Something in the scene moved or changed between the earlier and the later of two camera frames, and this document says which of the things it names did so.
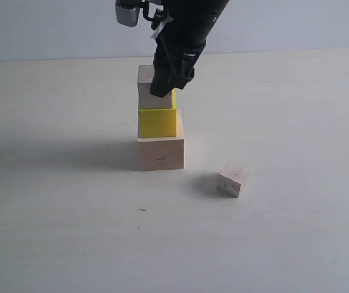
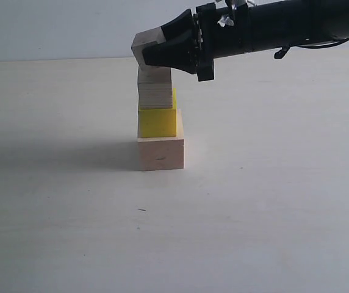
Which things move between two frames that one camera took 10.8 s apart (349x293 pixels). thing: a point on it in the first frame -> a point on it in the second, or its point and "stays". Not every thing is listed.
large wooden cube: [163, 152] stays
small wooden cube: [230, 177] -> [143, 39]
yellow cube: [158, 122] stays
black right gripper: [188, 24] -> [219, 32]
